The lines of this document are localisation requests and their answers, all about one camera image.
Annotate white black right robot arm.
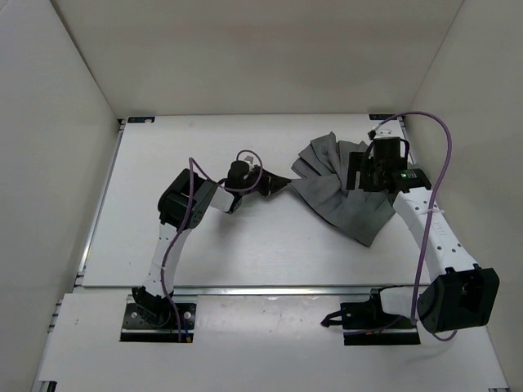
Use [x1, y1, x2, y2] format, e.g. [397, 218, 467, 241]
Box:
[346, 137, 500, 334]

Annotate aluminium table front rail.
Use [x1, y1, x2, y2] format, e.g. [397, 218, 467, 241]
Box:
[73, 285, 393, 297]

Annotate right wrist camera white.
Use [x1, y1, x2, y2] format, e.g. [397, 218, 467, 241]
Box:
[368, 127, 395, 140]

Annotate grey pleated skirt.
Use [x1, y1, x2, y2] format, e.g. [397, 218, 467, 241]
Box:
[289, 132, 395, 247]

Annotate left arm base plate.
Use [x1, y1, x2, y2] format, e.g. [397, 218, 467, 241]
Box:
[119, 295, 197, 344]

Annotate aluminium table left rail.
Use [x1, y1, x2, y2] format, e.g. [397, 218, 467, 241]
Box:
[73, 118, 127, 288]

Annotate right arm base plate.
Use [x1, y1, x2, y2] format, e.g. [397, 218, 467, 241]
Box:
[320, 300, 421, 346]

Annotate blue label left corner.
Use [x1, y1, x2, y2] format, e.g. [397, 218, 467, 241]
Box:
[127, 116, 155, 124]

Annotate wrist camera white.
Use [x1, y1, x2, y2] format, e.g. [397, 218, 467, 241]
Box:
[238, 152, 255, 165]
[368, 127, 395, 140]

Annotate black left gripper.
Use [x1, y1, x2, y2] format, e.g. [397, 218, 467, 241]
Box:
[239, 166, 290, 198]

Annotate blue label right corner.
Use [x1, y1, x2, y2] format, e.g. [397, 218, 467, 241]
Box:
[369, 114, 393, 122]

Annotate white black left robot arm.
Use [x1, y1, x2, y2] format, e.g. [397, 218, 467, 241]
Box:
[132, 158, 291, 328]

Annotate blue label corner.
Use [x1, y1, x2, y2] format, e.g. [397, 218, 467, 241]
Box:
[127, 116, 155, 124]
[369, 114, 393, 122]

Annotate aluminium table rail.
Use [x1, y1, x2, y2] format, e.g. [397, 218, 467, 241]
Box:
[73, 118, 127, 288]
[73, 285, 393, 297]
[399, 116, 422, 169]

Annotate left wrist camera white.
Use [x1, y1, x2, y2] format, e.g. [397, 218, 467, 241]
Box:
[238, 152, 255, 165]

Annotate aluminium table right rail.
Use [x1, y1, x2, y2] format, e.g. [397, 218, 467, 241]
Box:
[399, 116, 422, 169]

